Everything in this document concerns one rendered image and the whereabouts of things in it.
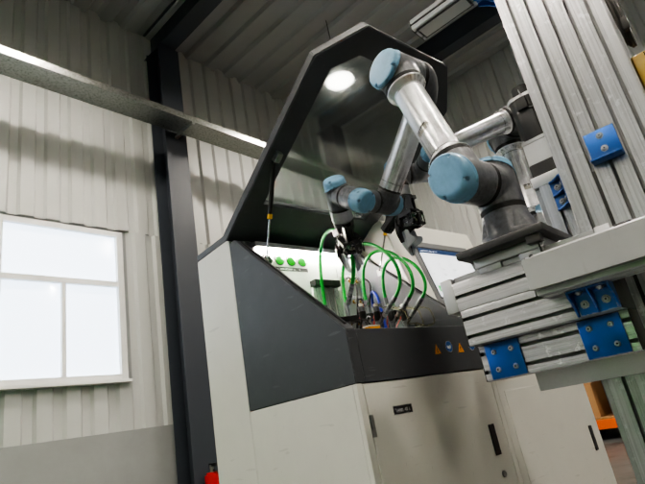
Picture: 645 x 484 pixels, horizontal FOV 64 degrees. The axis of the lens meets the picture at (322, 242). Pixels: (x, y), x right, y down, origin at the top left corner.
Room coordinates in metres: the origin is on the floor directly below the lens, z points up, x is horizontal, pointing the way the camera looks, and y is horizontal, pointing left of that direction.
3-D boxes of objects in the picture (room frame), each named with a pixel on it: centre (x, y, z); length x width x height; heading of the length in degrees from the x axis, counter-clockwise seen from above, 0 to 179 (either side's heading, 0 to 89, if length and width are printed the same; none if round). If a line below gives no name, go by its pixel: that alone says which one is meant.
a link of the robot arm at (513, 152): (1.78, -0.78, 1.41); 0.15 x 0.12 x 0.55; 7
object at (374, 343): (1.77, -0.26, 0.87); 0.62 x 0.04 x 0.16; 133
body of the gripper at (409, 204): (1.72, -0.32, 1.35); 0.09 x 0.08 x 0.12; 43
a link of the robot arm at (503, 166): (1.26, -0.47, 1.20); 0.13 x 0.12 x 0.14; 130
